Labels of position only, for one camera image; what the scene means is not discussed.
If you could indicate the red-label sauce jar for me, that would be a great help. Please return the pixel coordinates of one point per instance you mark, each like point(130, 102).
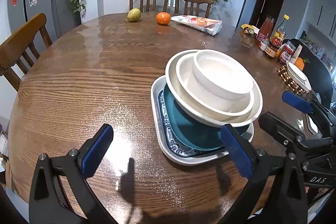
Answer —
point(286, 53)

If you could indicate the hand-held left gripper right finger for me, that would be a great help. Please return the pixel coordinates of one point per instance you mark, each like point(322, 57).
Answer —
point(236, 153)

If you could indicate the dark sauce jar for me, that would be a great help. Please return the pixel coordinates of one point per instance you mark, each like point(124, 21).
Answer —
point(271, 50)

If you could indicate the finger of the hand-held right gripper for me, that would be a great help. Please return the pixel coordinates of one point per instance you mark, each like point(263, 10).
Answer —
point(298, 102)
point(278, 127)

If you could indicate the small orange fruit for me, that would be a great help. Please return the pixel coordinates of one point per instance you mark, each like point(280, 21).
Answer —
point(299, 64)

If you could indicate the white rectangular plate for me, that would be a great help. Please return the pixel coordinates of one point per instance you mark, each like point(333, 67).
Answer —
point(155, 95)

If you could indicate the white plate with dark rim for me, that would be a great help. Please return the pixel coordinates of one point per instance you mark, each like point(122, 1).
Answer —
point(298, 74)

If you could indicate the small white dish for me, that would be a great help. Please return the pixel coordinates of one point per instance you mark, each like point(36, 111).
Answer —
point(312, 124)

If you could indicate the medium white bowl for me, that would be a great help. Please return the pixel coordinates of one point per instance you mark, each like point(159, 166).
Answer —
point(183, 74)

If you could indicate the wooden bead trivet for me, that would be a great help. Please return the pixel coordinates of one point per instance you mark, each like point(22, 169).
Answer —
point(284, 77)

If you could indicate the wooden chair with curved back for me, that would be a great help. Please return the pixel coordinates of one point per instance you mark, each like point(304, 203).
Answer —
point(23, 35)

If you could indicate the teal oval dish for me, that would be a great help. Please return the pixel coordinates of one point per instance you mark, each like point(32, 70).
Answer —
point(189, 132)

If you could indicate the small white bottle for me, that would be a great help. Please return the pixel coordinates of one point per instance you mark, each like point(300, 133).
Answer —
point(298, 53)

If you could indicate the green pear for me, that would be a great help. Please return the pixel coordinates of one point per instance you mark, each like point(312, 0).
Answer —
point(134, 15)

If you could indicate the large white bowl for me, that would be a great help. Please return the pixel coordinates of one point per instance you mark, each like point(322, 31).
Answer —
point(170, 77)

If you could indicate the pink snack bag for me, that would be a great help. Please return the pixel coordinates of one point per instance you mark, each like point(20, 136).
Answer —
point(199, 23)

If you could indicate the row of countertop containers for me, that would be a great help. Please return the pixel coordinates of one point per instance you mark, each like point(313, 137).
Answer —
point(319, 50)

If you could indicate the dark brown door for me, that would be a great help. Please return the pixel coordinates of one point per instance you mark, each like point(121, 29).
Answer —
point(267, 3)

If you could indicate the small glass jar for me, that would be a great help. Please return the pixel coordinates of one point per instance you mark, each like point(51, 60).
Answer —
point(263, 44)

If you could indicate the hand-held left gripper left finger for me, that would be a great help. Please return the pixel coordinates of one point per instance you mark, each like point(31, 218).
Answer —
point(97, 150)

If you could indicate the white wall cabinet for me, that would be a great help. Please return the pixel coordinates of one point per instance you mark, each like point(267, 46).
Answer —
point(321, 11)

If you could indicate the orange tangerine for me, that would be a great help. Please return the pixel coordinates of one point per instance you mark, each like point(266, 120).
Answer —
point(163, 18)

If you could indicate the blue patterned rectangular plate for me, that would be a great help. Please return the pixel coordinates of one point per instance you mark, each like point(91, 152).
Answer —
point(164, 120)

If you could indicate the yellow snack packet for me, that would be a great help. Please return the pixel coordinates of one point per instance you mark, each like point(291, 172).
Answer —
point(249, 29)

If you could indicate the small white straight-sided bowl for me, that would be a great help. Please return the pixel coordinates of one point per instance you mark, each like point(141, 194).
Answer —
point(223, 74)

